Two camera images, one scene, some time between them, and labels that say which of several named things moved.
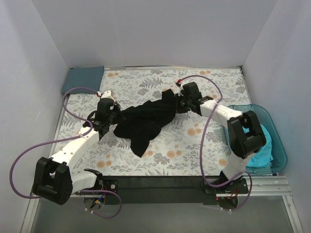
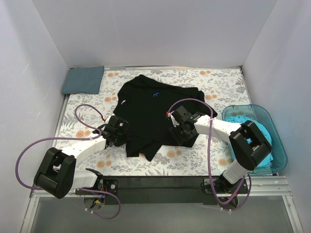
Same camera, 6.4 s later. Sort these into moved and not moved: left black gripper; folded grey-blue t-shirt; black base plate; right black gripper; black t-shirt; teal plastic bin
Moved: left black gripper; right black gripper; black t-shirt
Not moved: teal plastic bin; black base plate; folded grey-blue t-shirt
